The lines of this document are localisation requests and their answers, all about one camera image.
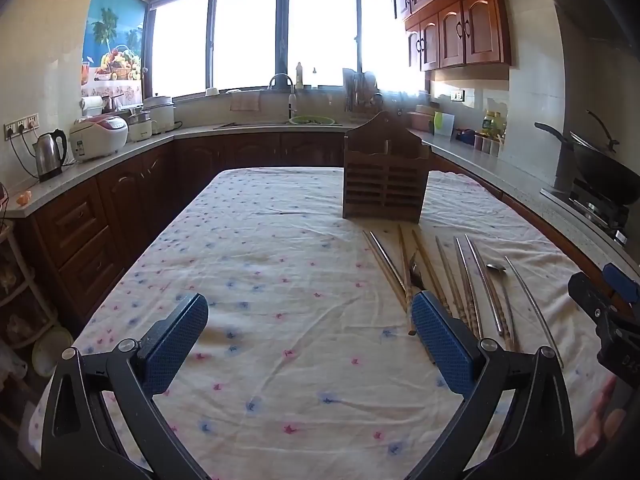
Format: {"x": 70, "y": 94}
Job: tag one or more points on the wall socket strip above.
{"x": 21, "y": 126}

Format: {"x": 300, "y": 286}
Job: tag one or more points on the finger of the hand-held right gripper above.
{"x": 590, "y": 295}
{"x": 625, "y": 285}

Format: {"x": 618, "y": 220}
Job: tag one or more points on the cooking oil bottle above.
{"x": 492, "y": 122}

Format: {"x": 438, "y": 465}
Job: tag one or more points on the hanging towel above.
{"x": 245, "y": 101}

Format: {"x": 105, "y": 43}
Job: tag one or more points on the gas stove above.
{"x": 595, "y": 205}

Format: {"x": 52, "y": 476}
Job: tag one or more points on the small wall socket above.
{"x": 457, "y": 95}

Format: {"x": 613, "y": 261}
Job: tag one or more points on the speckled kitchen countertop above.
{"x": 500, "y": 170}

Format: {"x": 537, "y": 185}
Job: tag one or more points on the dark blue container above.
{"x": 466, "y": 136}

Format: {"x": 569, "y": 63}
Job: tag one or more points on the metal spoon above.
{"x": 496, "y": 267}

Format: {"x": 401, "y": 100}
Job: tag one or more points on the wooden utensil holder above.
{"x": 385, "y": 185}

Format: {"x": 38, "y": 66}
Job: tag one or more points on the floral tablecloth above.
{"x": 280, "y": 270}

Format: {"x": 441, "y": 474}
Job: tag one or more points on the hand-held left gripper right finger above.
{"x": 442, "y": 345}

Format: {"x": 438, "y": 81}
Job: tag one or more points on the kitchen window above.
{"x": 245, "y": 35}

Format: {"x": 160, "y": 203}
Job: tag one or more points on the white storage rack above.
{"x": 20, "y": 285}

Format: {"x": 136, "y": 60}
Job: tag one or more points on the white pink rice cooker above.
{"x": 97, "y": 140}

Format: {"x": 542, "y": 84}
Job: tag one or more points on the steel electric kettle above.
{"x": 47, "y": 157}

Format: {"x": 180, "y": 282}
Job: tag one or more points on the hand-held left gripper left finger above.
{"x": 175, "y": 345}

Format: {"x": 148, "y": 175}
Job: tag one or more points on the pink container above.
{"x": 420, "y": 121}

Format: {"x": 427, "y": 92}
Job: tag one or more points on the small orange object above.
{"x": 24, "y": 198}

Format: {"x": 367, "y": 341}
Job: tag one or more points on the white cooking pots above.
{"x": 152, "y": 120}

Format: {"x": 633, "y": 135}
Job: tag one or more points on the dish rack with utensils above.
{"x": 362, "y": 90}

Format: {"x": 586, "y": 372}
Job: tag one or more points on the kitchen faucet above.
{"x": 291, "y": 102}

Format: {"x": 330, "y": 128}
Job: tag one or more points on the green basin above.
{"x": 312, "y": 120}

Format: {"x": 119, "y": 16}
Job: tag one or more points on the white bowl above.
{"x": 50, "y": 355}

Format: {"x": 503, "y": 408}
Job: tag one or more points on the fruit and palm wall poster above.
{"x": 115, "y": 45}

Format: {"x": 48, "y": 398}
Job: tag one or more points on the wooden base cabinets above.
{"x": 125, "y": 195}

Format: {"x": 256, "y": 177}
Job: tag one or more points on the row of spice jars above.
{"x": 487, "y": 144}

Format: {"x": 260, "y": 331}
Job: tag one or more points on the person's right hand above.
{"x": 607, "y": 420}

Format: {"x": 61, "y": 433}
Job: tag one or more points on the paper towel roll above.
{"x": 91, "y": 108}

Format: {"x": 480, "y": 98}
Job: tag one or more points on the green white cutting board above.
{"x": 444, "y": 124}

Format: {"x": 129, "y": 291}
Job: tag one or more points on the wooden wall cabinets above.
{"x": 465, "y": 25}

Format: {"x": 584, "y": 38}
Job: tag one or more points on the wooden chopstick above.
{"x": 430, "y": 270}
{"x": 385, "y": 272}
{"x": 452, "y": 280}
{"x": 387, "y": 260}

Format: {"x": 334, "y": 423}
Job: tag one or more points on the metal chopstick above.
{"x": 530, "y": 300}
{"x": 467, "y": 285}
{"x": 487, "y": 285}

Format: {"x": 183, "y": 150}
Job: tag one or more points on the bottle on window sill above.
{"x": 299, "y": 76}

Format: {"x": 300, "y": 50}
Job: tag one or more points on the black wok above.
{"x": 605, "y": 165}

